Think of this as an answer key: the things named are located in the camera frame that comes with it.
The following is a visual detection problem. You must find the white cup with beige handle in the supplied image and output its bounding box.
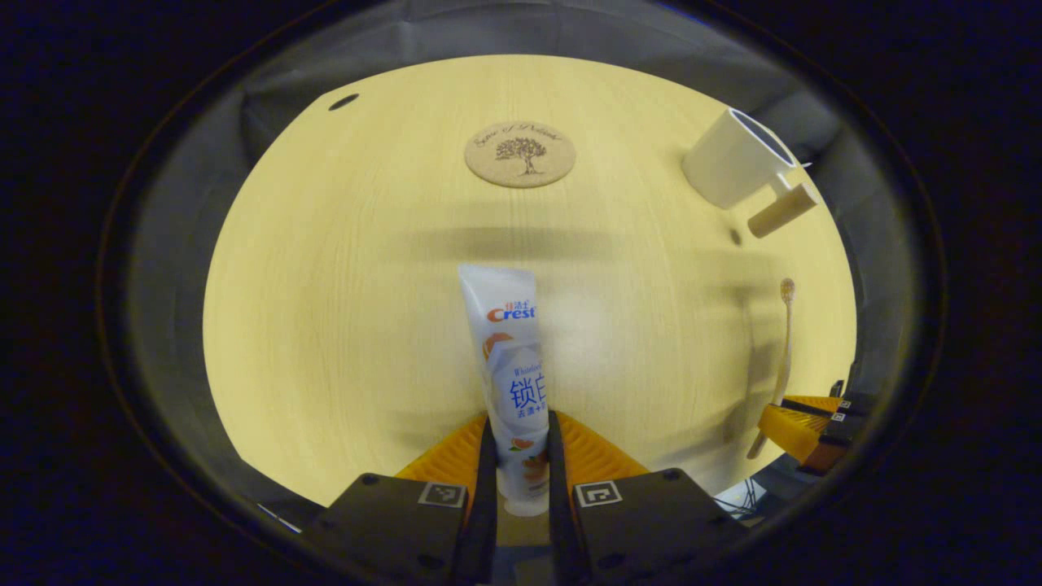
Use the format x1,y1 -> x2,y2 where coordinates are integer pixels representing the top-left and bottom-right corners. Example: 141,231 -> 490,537
681,107 -> 818,239

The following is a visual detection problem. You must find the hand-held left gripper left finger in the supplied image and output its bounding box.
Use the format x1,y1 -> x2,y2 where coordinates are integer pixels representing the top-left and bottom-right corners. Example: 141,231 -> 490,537
303,412 -> 499,586

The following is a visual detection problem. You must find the white toothpaste tube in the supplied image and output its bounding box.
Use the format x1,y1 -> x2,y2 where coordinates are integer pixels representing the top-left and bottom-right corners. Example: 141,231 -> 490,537
458,263 -> 553,518

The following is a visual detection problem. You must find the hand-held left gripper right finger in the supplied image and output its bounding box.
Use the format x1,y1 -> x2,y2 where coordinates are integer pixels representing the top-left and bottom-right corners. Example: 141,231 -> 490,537
545,409 -> 748,586

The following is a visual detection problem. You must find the beige toothbrush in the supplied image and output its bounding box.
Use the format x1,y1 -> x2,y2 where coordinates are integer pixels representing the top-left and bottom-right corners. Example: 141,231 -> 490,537
747,278 -> 797,461

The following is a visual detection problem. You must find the round cork coaster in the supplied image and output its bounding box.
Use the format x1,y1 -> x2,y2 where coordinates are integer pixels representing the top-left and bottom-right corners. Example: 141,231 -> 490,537
464,120 -> 577,189

